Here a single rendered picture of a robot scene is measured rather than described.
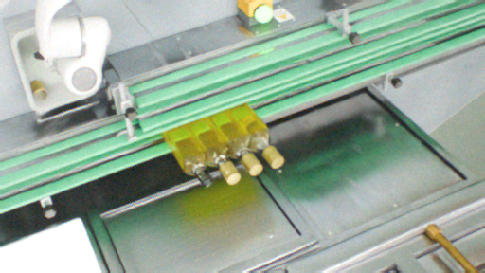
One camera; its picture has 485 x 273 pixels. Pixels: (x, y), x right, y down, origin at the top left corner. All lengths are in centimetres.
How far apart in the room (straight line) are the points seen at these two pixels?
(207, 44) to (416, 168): 63
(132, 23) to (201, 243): 57
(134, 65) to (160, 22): 15
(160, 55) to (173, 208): 38
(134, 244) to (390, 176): 68
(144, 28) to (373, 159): 70
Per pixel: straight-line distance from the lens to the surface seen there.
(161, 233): 151
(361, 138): 179
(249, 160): 145
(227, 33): 163
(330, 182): 166
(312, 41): 162
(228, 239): 149
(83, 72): 121
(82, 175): 155
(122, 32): 159
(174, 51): 158
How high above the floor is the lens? 206
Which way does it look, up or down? 47 degrees down
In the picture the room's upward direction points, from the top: 145 degrees clockwise
